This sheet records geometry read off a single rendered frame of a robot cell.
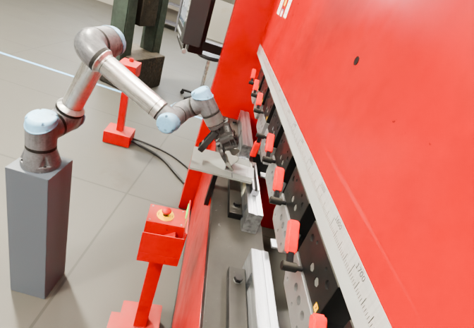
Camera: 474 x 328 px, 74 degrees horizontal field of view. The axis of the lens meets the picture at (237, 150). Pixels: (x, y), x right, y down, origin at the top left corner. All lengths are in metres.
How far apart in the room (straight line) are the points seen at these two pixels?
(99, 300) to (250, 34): 1.75
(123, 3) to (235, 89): 2.42
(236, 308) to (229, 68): 1.48
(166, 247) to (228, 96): 1.18
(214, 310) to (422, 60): 0.81
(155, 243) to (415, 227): 1.00
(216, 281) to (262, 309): 0.20
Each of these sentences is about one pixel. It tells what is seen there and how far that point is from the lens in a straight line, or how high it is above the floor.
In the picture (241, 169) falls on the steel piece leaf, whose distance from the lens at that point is 1.36.
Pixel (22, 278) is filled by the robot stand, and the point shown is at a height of 0.12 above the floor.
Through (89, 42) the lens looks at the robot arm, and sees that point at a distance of 1.22.
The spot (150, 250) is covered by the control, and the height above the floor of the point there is 0.73.
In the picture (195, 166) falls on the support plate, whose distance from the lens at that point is 1.28.
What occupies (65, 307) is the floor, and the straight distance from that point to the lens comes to 2.02.
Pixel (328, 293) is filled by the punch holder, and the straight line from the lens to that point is 0.56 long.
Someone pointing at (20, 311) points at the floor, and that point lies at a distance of 2.03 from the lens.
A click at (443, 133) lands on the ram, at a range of 0.42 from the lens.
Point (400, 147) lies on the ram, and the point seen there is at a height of 1.56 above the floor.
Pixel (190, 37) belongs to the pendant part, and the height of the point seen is 1.29.
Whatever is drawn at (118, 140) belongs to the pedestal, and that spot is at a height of 0.06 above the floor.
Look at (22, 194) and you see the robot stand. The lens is 1.61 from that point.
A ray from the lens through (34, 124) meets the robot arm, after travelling 1.44.
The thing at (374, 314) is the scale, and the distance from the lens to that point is 0.47.
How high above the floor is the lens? 1.68
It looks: 27 degrees down
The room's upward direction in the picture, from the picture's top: 19 degrees clockwise
